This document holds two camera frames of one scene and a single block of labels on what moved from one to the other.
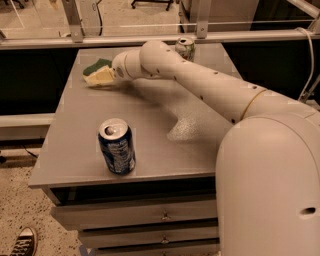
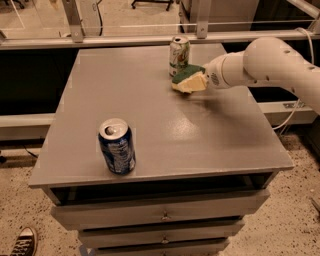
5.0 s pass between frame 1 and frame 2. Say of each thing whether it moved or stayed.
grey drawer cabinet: stayed
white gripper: moved
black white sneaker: stayed
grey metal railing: stayed
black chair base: stayed
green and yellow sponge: moved
